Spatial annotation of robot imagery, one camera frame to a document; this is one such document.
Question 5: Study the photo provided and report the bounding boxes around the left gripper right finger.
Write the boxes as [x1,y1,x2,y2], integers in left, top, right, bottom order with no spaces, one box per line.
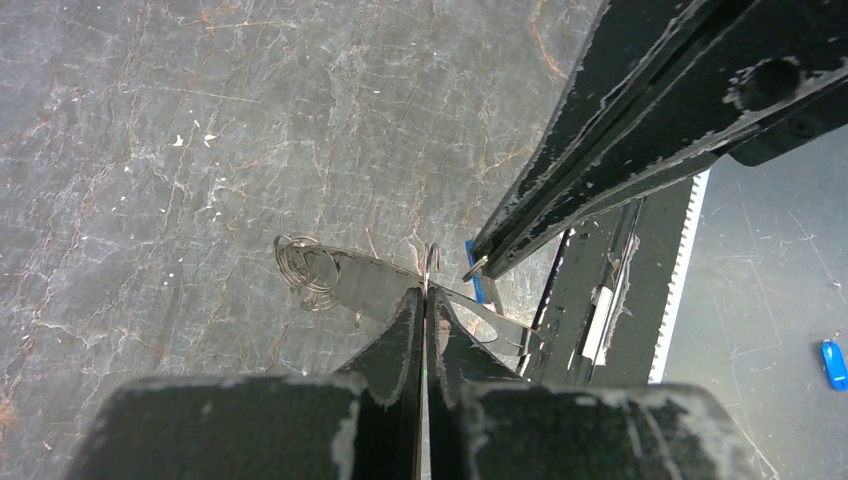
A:
[424,287,757,479]

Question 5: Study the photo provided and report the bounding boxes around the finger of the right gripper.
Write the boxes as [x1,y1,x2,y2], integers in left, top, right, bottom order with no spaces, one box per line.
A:
[472,1,742,258]
[486,39,847,278]

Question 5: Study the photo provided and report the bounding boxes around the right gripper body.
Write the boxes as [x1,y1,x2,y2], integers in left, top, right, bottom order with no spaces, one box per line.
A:
[727,86,847,167]

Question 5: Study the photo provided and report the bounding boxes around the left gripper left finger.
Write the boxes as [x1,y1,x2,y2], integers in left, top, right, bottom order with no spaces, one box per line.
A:
[67,287,424,479]

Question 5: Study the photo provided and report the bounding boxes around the blue tagged key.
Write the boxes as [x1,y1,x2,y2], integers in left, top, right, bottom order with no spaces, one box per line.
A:
[463,240,504,314]

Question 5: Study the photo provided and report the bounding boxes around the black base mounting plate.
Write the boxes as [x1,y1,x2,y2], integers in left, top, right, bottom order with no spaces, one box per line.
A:
[518,177,693,386]

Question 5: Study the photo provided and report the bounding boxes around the white slotted cable duct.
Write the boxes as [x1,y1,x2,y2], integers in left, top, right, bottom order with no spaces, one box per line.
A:
[648,170,710,384]

